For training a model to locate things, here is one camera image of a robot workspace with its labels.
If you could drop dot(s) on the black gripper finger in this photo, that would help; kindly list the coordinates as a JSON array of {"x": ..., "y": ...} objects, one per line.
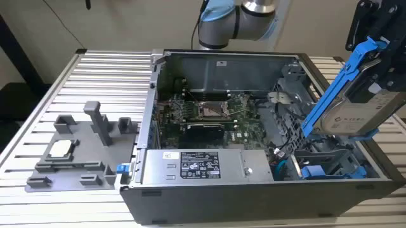
[
  {"x": 393, "y": 47},
  {"x": 357, "y": 28}
]

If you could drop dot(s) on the CPU socket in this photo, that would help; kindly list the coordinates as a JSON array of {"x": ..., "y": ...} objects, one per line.
[{"x": 211, "y": 110}]

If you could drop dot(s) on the silver CPU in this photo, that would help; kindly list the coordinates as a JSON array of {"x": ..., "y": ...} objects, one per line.
[{"x": 61, "y": 148}]

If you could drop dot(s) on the black pen-like tool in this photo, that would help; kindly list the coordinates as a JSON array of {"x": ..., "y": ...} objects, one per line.
[{"x": 89, "y": 4}]

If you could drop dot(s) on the green motherboard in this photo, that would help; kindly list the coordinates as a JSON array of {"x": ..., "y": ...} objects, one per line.
[{"x": 247, "y": 133}]

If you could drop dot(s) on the black RAM slots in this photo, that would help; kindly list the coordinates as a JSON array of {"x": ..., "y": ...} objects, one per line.
[{"x": 209, "y": 95}]

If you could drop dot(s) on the black furniture frame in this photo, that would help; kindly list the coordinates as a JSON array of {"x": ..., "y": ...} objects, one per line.
[{"x": 19, "y": 71}]

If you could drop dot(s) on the silver power supply unit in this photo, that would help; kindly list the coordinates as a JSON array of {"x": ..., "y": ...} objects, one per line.
[{"x": 234, "y": 166}]

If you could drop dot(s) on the blue case latch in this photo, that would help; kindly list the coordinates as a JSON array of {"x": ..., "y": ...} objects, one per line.
[{"x": 122, "y": 169}]

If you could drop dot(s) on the black graphics card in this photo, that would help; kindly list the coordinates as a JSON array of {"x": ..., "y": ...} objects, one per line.
[{"x": 205, "y": 133}]

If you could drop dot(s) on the grey parts rack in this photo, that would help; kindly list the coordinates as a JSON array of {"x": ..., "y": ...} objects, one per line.
[{"x": 93, "y": 152}]

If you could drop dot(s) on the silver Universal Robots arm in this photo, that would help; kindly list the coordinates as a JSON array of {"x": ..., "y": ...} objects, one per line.
[{"x": 219, "y": 31}]

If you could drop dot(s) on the grey disk bay cage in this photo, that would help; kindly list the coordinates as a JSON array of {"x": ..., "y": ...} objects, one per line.
[{"x": 330, "y": 158}]

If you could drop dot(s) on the black table corner cap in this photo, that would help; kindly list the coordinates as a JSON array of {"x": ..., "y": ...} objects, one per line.
[{"x": 81, "y": 50}]

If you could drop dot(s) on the open black PC case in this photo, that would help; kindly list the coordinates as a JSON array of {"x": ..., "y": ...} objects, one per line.
[{"x": 222, "y": 204}]

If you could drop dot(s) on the silver metal bracket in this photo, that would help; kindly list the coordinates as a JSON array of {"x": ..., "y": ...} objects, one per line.
[{"x": 282, "y": 97}]

